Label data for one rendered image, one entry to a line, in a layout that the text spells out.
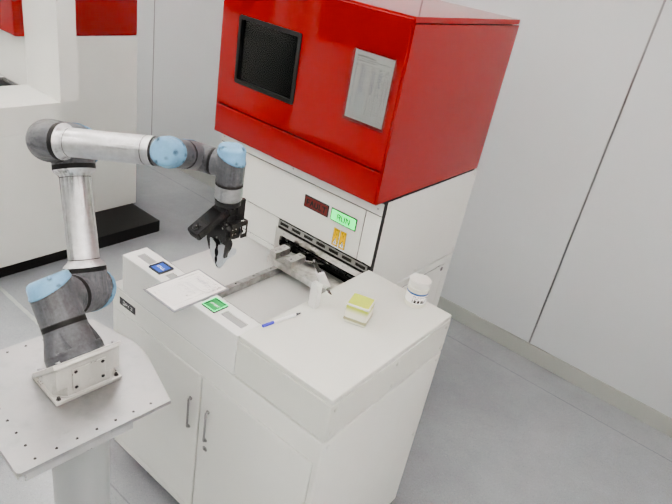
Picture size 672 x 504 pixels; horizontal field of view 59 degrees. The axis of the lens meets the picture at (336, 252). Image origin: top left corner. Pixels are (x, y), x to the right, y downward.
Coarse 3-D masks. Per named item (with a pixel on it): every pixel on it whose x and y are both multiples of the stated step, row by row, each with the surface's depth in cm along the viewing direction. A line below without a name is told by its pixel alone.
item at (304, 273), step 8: (272, 264) 226; (280, 264) 223; (304, 264) 225; (288, 272) 222; (296, 272) 219; (304, 272) 220; (312, 272) 221; (304, 280) 218; (312, 280) 216; (328, 280) 218; (328, 288) 213
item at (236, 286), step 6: (264, 270) 222; (270, 270) 223; (276, 270) 226; (252, 276) 217; (258, 276) 218; (264, 276) 221; (270, 276) 224; (234, 282) 212; (240, 282) 212; (246, 282) 214; (252, 282) 217; (234, 288) 210; (240, 288) 213; (222, 294) 206; (228, 294) 209
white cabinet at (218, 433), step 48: (144, 336) 200; (192, 384) 189; (240, 384) 173; (144, 432) 220; (192, 432) 198; (240, 432) 180; (288, 432) 165; (384, 432) 192; (192, 480) 207; (240, 480) 187; (288, 480) 171; (336, 480) 176; (384, 480) 214
